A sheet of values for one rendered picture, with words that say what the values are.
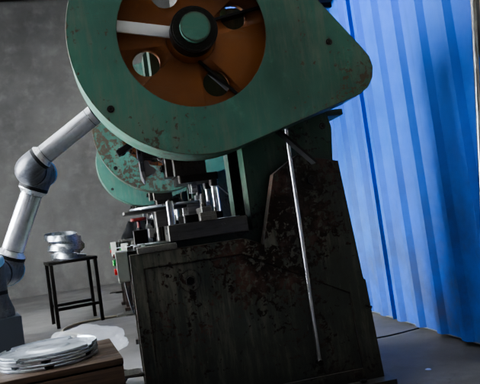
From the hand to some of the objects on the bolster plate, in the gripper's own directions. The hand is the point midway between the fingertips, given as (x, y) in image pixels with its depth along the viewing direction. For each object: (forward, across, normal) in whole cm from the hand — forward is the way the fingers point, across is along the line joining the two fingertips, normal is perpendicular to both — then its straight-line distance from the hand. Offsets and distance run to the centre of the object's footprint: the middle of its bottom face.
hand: (142, 180), depth 242 cm
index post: (+19, -18, -8) cm, 27 cm away
